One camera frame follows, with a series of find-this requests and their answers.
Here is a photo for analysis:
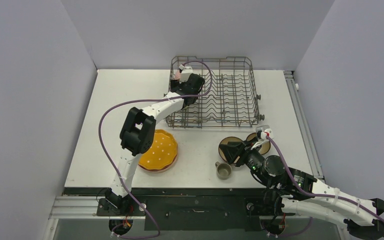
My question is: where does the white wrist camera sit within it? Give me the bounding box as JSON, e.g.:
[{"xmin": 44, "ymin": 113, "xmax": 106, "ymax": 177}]
[
  {"xmin": 178, "ymin": 64, "xmax": 194, "ymax": 83},
  {"xmin": 251, "ymin": 125, "xmax": 272, "ymax": 150}
]

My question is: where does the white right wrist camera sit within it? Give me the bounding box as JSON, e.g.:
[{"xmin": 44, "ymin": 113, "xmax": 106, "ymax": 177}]
[{"xmin": 251, "ymin": 125, "xmax": 272, "ymax": 150}]

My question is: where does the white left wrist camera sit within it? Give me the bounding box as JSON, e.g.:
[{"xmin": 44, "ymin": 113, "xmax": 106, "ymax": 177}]
[{"xmin": 178, "ymin": 64, "xmax": 194, "ymax": 83}]

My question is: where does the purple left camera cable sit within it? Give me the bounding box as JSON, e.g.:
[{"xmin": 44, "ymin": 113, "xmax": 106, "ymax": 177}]
[{"xmin": 98, "ymin": 60, "xmax": 213, "ymax": 240}]

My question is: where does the small grey-green cup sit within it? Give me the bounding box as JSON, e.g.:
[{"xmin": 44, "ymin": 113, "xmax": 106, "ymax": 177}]
[{"xmin": 215, "ymin": 162, "xmax": 232, "ymax": 180}]

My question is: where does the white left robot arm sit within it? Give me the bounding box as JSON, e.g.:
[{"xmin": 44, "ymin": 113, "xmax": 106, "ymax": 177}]
[{"xmin": 105, "ymin": 73, "xmax": 205, "ymax": 215}]

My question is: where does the orange polka dot plate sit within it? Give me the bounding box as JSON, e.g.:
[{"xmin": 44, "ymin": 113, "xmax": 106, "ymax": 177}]
[{"xmin": 138, "ymin": 129, "xmax": 178, "ymax": 170}]

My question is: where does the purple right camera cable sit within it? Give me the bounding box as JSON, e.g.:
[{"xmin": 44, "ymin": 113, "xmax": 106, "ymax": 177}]
[{"xmin": 264, "ymin": 135, "xmax": 384, "ymax": 240}]

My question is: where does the aluminium frame rail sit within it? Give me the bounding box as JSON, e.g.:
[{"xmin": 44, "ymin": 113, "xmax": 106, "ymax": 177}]
[{"xmin": 283, "ymin": 70, "xmax": 325, "ymax": 180}]

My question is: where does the pink mug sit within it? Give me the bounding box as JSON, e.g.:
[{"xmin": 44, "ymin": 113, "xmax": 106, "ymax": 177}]
[{"xmin": 174, "ymin": 69, "xmax": 181, "ymax": 82}]

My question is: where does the purple camera cable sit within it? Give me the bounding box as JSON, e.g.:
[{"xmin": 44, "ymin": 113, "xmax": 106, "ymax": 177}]
[
  {"xmin": 98, "ymin": 60, "xmax": 213, "ymax": 240},
  {"xmin": 264, "ymin": 135, "xmax": 384, "ymax": 240}
]

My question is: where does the grey wire dish rack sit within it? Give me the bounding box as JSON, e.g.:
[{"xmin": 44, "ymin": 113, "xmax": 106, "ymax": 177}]
[{"xmin": 165, "ymin": 55, "xmax": 265, "ymax": 129}]

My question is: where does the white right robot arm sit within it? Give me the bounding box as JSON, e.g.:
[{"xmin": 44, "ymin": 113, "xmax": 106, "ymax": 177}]
[{"xmin": 218, "ymin": 137, "xmax": 384, "ymax": 240}]

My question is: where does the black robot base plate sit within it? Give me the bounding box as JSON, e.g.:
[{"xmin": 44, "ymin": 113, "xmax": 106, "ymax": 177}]
[{"xmin": 63, "ymin": 187, "xmax": 285, "ymax": 232}]

